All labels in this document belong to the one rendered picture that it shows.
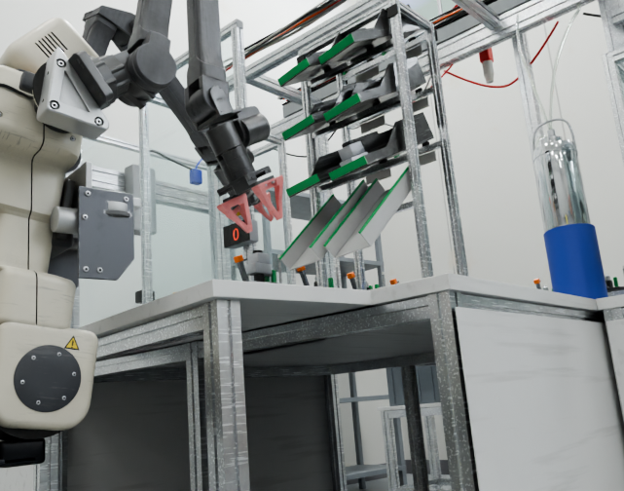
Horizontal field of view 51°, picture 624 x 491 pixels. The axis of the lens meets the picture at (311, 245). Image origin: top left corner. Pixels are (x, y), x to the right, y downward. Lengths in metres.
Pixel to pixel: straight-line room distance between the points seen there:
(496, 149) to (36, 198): 4.94
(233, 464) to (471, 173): 5.05
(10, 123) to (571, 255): 1.61
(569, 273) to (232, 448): 1.36
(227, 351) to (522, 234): 4.63
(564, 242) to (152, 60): 1.42
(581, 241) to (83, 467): 1.74
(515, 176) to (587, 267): 3.56
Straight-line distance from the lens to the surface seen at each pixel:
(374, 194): 1.73
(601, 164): 5.34
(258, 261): 1.87
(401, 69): 1.74
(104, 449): 2.42
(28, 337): 1.13
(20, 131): 1.19
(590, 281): 2.16
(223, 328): 1.08
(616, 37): 2.69
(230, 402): 1.08
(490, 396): 1.26
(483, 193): 5.84
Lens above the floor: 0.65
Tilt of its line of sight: 14 degrees up
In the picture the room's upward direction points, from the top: 5 degrees counter-clockwise
